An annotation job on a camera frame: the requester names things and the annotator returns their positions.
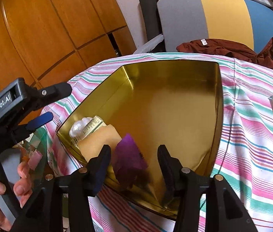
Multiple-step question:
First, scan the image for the gold tin box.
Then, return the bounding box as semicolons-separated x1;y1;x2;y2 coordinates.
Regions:
57;60;223;220

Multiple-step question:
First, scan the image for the dark red garment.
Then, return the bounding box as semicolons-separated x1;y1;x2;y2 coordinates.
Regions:
176;37;273;70

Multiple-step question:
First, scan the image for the white plastic ball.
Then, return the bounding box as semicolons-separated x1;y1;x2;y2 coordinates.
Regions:
69;117;92;138

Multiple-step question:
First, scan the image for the wooden wardrobe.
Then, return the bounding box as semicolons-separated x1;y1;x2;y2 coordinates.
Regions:
0;0;136;89

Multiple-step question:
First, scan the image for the striped pink green bedsheet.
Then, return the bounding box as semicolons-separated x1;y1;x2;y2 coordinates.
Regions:
38;52;273;231

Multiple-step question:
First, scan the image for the grey yellow blue chair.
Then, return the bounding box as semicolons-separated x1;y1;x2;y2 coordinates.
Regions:
134;0;273;54

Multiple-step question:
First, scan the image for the purple snack packet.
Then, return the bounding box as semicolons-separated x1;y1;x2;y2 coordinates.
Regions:
111;134;148;189

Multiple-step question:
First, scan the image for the cream box with green leaves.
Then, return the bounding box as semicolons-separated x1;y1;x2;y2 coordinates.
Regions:
72;116;106;147

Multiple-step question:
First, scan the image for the large yellow sponge piece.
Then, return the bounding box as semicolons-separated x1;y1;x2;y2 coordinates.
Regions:
77;125;122;162

